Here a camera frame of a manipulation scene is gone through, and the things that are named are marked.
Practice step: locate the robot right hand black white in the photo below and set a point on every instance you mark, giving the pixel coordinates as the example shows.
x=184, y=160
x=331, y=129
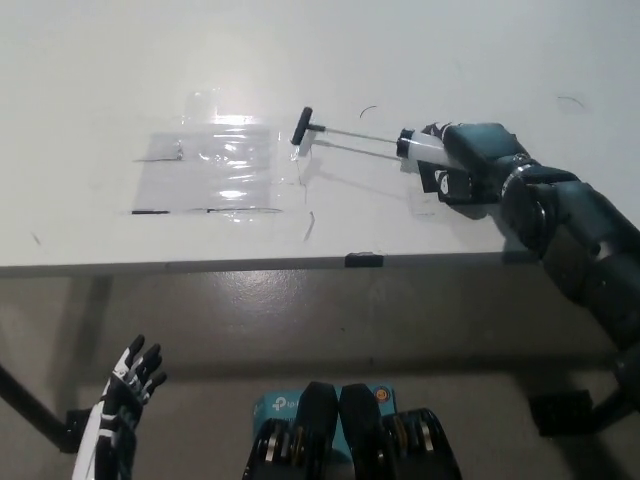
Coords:
x=480, y=145

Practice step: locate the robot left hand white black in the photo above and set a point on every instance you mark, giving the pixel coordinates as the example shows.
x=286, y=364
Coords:
x=102, y=425

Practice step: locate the black tape square patch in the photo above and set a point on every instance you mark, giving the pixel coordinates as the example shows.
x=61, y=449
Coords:
x=482, y=193

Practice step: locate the clear taped plastic sheet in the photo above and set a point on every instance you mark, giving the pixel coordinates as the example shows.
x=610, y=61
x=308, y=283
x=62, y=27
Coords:
x=210, y=170

